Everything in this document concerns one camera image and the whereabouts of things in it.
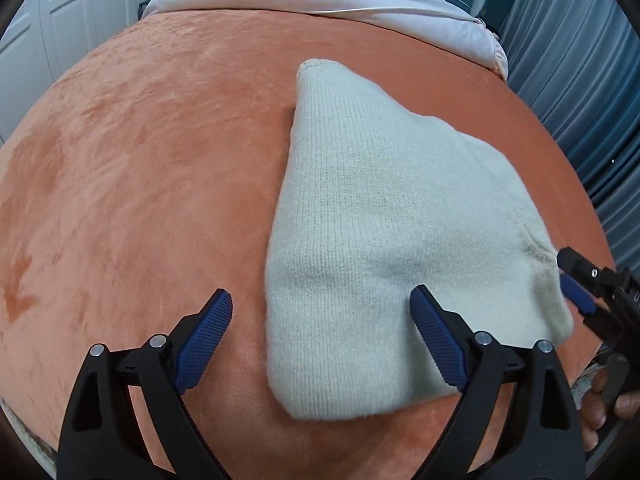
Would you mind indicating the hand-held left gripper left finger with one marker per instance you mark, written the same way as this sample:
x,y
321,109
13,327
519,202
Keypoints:
x,y
202,342

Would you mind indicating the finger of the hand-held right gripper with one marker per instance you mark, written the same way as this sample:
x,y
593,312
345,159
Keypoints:
x,y
576,292
575,261

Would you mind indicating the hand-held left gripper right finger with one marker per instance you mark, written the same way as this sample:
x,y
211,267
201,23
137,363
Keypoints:
x,y
440,340

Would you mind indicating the cream knit cardigan red buttons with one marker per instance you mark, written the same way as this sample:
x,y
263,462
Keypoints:
x,y
375,210

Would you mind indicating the person's right hand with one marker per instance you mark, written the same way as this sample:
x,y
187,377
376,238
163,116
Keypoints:
x,y
592,410

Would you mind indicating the orange plush blanket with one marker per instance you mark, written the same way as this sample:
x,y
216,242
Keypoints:
x,y
125,185

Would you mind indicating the blue-grey curtain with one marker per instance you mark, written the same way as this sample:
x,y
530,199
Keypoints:
x,y
575,85

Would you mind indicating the white panelled wardrobe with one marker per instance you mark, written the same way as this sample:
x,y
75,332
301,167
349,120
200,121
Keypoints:
x,y
75,20

